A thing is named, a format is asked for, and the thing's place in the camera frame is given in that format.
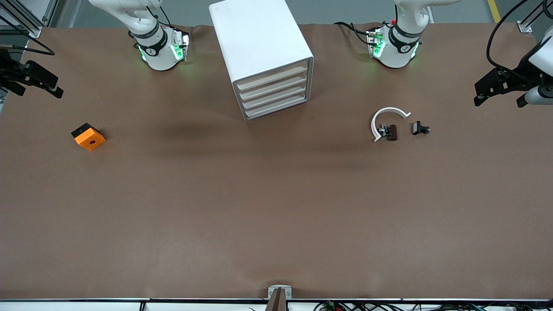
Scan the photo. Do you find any white curved plastic ring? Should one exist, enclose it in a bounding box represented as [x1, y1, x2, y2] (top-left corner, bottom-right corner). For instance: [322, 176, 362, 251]
[372, 107, 412, 143]

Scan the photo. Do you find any orange and black button housing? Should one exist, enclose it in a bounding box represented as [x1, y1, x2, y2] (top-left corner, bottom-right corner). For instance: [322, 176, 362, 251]
[71, 123, 106, 152]

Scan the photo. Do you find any brown table cover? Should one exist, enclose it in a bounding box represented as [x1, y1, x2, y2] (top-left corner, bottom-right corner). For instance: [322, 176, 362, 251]
[0, 22, 553, 301]

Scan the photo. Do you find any black cable at arm base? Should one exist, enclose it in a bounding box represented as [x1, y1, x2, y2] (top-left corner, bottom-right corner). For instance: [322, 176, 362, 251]
[334, 22, 373, 46]

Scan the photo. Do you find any aluminium profile frame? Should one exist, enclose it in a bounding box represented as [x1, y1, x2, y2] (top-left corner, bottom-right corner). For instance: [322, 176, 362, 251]
[0, 0, 59, 38]
[518, 0, 553, 34]

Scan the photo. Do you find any white table edge rail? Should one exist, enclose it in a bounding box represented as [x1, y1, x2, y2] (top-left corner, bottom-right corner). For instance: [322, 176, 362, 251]
[0, 298, 553, 311]

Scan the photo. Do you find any tangled cable bundle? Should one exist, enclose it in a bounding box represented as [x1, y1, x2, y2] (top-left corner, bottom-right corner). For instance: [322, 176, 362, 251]
[313, 301, 553, 311]

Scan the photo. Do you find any brown and black contact block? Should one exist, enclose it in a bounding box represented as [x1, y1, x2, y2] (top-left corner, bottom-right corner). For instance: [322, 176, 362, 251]
[378, 124, 398, 142]

